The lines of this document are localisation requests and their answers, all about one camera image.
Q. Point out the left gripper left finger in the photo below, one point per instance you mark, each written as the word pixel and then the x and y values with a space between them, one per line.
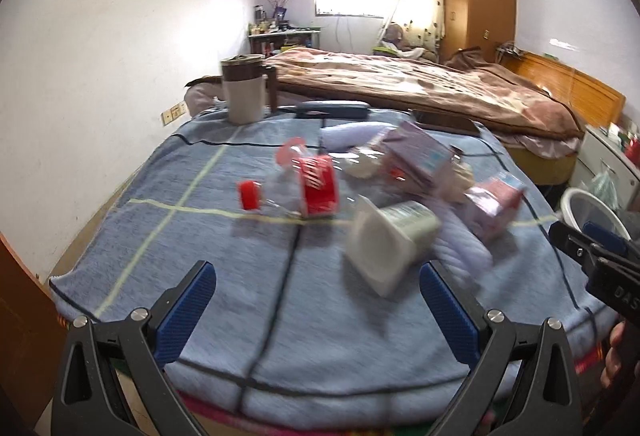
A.
pixel 88 398

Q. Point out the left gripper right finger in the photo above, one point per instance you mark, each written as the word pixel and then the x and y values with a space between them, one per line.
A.
pixel 544 398

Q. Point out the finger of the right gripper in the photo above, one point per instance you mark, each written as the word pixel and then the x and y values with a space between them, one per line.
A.
pixel 609 240
pixel 573 243

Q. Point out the pink milk carton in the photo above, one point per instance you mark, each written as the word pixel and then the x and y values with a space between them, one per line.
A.
pixel 490 206

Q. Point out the white yogurt cup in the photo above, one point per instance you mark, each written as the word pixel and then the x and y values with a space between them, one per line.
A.
pixel 383 242

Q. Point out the cream wrapper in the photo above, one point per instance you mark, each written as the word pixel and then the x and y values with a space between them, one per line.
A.
pixel 363 162

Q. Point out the white foam fruit net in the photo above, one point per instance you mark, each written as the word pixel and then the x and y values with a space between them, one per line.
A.
pixel 341 138

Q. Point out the clear bottle red label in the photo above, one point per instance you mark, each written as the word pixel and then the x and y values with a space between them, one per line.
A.
pixel 304 184

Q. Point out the white trash bin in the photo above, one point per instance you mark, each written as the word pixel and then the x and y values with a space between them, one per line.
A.
pixel 578 206

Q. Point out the person's right hand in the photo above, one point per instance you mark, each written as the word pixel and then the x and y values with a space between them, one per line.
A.
pixel 612 362

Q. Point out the green plastic bag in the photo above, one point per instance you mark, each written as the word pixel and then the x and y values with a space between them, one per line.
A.
pixel 602 186

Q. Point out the white bedside cabinet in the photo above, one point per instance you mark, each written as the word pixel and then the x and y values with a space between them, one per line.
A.
pixel 597 154

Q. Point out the red jar on cabinet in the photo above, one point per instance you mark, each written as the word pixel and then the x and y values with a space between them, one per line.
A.
pixel 632 151

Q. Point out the wooden headboard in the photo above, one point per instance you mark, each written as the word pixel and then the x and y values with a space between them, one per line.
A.
pixel 595 101

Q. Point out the smartphone in brown case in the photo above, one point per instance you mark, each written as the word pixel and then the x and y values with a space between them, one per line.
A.
pixel 447 123

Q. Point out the brown patterned bed blanket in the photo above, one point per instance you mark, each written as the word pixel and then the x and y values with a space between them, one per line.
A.
pixel 465 86

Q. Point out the blue checked table cloth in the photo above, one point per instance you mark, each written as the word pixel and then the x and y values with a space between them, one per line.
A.
pixel 293 336

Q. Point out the teddy bear plush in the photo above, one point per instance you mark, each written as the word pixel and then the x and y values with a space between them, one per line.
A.
pixel 394 44

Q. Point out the dark blue glasses case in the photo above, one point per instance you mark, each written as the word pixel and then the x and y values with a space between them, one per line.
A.
pixel 333 109

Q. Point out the brown and cream thermos mug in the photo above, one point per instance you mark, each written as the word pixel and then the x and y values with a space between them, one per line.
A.
pixel 250 88

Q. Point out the cluttered white desk shelf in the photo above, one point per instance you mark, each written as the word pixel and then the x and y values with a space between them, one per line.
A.
pixel 268 36

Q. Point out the wall power socket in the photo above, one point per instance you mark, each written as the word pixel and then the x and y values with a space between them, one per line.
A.
pixel 175 112

